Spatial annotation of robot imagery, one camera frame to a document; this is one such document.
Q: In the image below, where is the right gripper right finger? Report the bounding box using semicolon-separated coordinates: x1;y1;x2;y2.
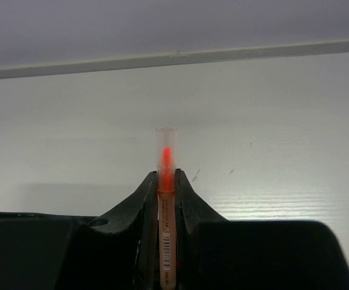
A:
174;170;349;289

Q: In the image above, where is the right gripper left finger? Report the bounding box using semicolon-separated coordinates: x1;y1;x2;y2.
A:
0;172;157;289

